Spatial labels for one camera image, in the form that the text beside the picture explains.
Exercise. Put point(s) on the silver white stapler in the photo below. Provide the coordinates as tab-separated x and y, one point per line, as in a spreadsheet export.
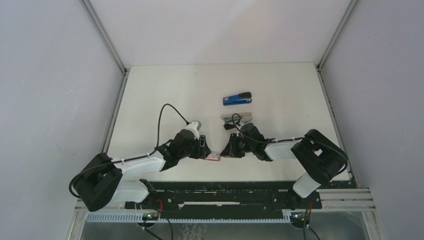
235	118

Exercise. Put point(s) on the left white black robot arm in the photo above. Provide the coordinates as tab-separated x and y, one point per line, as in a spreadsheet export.
106	181

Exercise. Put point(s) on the right green circuit board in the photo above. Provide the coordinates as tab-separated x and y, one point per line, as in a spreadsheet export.
297	217

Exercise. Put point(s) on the blue black stapler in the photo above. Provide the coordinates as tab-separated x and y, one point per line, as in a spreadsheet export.
238	99

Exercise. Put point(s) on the left green circuit board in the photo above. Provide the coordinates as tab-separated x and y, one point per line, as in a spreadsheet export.
150	217

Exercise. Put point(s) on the aluminium frame post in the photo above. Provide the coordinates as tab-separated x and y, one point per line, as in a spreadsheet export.
320	67
111	49

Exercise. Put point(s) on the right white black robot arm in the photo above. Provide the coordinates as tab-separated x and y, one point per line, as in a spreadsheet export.
321	159

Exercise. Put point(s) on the red white staple box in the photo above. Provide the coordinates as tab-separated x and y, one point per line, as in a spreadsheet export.
213	156

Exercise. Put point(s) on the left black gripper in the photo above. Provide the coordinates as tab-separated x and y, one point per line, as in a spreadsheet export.
203	148

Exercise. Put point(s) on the aluminium front rail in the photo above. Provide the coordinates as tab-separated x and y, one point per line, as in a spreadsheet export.
324	199

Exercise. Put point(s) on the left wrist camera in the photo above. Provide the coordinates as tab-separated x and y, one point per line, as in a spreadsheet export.
194	127

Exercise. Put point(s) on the right aluminium frame post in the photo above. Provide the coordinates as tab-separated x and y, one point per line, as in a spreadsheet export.
320	67

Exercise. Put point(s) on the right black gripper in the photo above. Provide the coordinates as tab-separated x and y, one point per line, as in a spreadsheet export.
230	150

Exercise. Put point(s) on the left aluminium frame post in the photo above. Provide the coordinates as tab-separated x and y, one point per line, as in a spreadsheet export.
111	49

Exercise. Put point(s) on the green circuit board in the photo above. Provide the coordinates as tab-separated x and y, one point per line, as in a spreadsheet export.
150	217
297	217

